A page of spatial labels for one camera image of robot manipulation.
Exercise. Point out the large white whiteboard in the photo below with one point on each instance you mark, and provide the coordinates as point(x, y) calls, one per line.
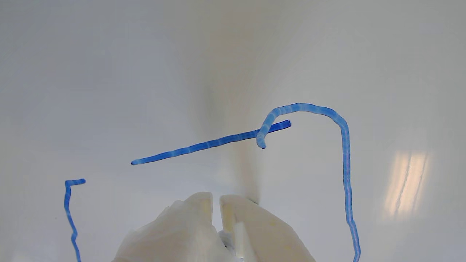
point(109, 91)

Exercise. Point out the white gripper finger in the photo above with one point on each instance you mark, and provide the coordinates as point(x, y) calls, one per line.
point(262, 236)
point(174, 233)

